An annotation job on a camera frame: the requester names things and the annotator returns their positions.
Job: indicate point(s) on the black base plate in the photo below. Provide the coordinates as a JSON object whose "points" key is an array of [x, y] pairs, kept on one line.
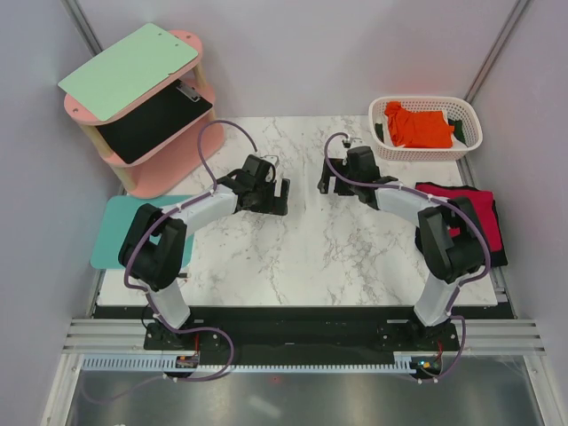
{"points": [[301, 336]]}

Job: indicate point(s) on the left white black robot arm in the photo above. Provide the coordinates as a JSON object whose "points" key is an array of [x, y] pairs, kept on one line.
{"points": [[153, 249]]}

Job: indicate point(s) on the dark green cloth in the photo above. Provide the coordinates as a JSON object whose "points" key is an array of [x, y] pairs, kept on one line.
{"points": [[459, 128]]}

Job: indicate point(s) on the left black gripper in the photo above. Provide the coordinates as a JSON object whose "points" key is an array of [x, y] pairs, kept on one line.
{"points": [[275, 205]]}

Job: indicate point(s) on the aluminium frame rail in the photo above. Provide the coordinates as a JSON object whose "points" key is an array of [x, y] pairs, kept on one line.
{"points": [[486, 337]]}

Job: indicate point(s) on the folded black t shirt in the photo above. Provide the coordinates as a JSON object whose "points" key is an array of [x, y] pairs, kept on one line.
{"points": [[499, 259]]}

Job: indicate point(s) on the orange t shirt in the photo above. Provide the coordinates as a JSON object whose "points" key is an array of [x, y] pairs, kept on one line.
{"points": [[422, 130]]}

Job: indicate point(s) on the white plastic laundry basket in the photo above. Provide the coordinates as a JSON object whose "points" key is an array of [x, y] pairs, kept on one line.
{"points": [[455, 110]]}

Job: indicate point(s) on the pink two tier shelf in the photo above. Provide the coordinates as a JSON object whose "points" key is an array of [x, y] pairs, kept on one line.
{"points": [[158, 171]]}

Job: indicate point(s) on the black clipboard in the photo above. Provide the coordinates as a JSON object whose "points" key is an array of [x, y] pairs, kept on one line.
{"points": [[154, 121]]}

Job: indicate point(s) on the teal cutting board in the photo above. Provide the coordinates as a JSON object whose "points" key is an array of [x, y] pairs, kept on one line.
{"points": [[120, 210]]}

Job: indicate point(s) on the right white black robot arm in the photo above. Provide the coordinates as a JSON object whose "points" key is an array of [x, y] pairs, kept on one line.
{"points": [[452, 239]]}

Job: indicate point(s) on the mint green board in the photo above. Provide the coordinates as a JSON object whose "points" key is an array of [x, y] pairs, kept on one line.
{"points": [[114, 81]]}

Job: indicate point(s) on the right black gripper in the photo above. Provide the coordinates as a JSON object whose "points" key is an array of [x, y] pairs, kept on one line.
{"points": [[324, 182]]}

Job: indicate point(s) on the white cable duct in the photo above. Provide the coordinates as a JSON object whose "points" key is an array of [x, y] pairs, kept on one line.
{"points": [[176, 364]]}

